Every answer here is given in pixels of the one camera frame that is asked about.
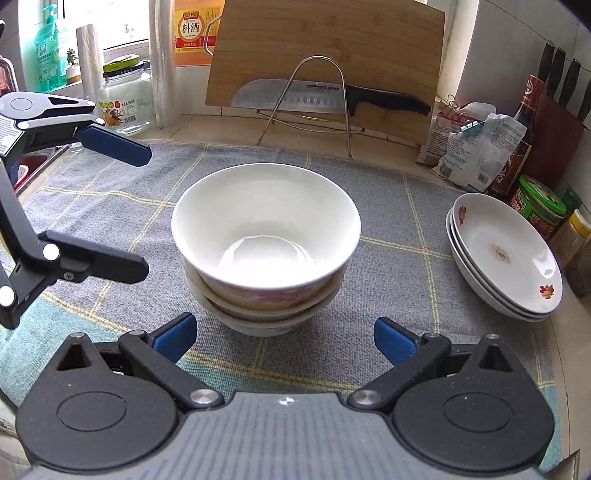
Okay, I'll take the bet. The red plastic basin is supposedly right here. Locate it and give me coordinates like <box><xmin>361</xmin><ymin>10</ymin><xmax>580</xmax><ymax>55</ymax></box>
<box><xmin>13</xmin><ymin>154</ymin><xmax>49</xmax><ymax>192</ymax></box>

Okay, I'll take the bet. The dark vinegar bottle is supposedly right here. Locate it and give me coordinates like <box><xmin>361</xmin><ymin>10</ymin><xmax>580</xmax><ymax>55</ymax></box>
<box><xmin>487</xmin><ymin>74</ymin><xmax>546</xmax><ymax>200</ymax></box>

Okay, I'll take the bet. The black handled kitchen knife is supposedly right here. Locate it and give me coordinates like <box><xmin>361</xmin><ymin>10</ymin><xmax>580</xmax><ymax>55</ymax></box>
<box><xmin>231</xmin><ymin>78</ymin><xmax>432</xmax><ymax>117</ymax></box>

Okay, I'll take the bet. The grey checked cloth mat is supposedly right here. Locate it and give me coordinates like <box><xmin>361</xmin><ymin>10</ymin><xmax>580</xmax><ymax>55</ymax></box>
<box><xmin>0</xmin><ymin>140</ymin><xmax>563</xmax><ymax>472</ymax></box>

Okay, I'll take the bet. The yellow lid spice jar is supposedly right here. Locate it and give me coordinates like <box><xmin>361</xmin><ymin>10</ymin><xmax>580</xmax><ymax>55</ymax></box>
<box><xmin>547</xmin><ymin>209</ymin><xmax>591</xmax><ymax>273</ymax></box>

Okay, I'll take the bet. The green dish soap bottle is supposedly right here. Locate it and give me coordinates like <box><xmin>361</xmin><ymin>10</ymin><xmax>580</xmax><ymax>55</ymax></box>
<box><xmin>34</xmin><ymin>4</ymin><xmax>69</xmax><ymax>93</ymax></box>

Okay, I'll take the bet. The small plastic bag roll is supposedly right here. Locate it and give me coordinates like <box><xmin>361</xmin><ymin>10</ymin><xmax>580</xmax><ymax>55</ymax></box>
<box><xmin>75</xmin><ymin>23</ymin><xmax>106</xmax><ymax>104</ymax></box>

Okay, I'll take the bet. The bamboo cutting board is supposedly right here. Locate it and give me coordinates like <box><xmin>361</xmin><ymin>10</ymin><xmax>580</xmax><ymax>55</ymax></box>
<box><xmin>204</xmin><ymin>0</ymin><xmax>446</xmax><ymax>147</ymax></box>

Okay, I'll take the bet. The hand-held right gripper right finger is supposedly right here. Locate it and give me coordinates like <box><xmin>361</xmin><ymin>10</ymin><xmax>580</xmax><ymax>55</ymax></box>
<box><xmin>346</xmin><ymin>316</ymin><xmax>528</xmax><ymax>411</ymax></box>

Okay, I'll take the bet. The metal wire rack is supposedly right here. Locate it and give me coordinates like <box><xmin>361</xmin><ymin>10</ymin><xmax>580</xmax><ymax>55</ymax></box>
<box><xmin>256</xmin><ymin>55</ymin><xmax>366</xmax><ymax>161</ymax></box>

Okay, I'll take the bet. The green cap bottle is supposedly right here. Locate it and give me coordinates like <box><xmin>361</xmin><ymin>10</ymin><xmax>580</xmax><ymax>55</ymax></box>
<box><xmin>561</xmin><ymin>187</ymin><xmax>583</xmax><ymax>214</ymax></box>

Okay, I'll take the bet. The orange cooking wine bottle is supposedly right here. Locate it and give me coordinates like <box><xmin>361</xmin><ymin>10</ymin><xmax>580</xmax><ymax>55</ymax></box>
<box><xmin>173</xmin><ymin>0</ymin><xmax>228</xmax><ymax>66</ymax></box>

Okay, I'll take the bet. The white and blue salt bag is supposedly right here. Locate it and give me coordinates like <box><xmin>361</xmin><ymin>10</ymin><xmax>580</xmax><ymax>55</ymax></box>
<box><xmin>431</xmin><ymin>112</ymin><xmax>528</xmax><ymax>192</ymax></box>

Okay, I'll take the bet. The red and white food bag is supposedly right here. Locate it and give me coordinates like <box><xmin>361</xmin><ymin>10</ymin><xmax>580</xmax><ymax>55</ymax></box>
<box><xmin>416</xmin><ymin>96</ymin><xmax>497</xmax><ymax>167</ymax></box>

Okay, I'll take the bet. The small green plant ornament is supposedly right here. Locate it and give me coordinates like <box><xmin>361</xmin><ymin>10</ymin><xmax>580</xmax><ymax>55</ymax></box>
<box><xmin>65</xmin><ymin>47</ymin><xmax>83</xmax><ymax>85</ymax></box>

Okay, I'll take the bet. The green lid sauce jar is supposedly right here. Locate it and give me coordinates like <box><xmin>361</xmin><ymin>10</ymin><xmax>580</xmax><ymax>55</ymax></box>
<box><xmin>509</xmin><ymin>174</ymin><xmax>568</xmax><ymax>241</ymax></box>

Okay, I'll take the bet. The dark brown knife block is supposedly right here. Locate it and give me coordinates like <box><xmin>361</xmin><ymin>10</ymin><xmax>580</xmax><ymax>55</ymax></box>
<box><xmin>521</xmin><ymin>90</ymin><xmax>588</xmax><ymax>188</ymax></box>

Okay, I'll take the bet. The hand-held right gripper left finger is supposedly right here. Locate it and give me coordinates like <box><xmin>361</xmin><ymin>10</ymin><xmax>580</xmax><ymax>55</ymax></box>
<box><xmin>55</xmin><ymin>311</ymin><xmax>227</xmax><ymax>414</ymax></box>

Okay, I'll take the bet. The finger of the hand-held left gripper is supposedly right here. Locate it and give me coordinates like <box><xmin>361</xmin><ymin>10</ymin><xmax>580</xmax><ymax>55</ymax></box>
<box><xmin>0</xmin><ymin>158</ymin><xmax>150</xmax><ymax>330</ymax></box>
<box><xmin>21</xmin><ymin>97</ymin><xmax>153</xmax><ymax>168</ymax></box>

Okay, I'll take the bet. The clear glass jar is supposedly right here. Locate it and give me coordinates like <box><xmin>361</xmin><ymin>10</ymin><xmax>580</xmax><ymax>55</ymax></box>
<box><xmin>97</xmin><ymin>54</ymin><xmax>154</xmax><ymax>136</ymax></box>

